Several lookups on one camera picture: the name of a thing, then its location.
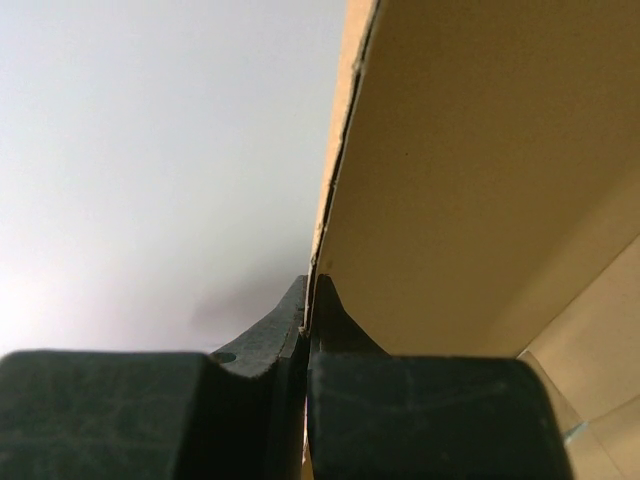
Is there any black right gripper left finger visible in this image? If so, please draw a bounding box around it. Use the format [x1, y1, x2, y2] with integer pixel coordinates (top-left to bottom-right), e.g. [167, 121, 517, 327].
[1, 277, 308, 479]

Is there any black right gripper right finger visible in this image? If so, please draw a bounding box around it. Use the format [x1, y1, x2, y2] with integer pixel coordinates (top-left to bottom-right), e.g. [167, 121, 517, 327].
[307, 275, 573, 479]

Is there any brown cardboard paper box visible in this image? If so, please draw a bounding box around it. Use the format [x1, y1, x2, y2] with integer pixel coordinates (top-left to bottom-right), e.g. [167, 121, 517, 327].
[307, 1, 639, 479]

